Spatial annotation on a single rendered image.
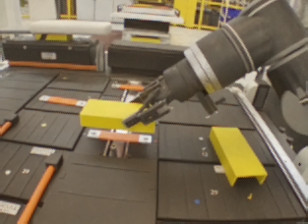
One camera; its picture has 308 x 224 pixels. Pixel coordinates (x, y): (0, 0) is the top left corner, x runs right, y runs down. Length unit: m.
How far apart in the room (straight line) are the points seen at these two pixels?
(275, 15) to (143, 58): 0.59
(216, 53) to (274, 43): 0.10
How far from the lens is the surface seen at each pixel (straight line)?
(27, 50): 1.04
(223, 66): 0.38
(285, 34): 0.40
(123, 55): 0.89
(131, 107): 0.48
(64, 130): 0.54
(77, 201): 0.38
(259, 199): 0.44
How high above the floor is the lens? 1.31
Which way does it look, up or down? 30 degrees down
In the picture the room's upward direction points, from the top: 6 degrees clockwise
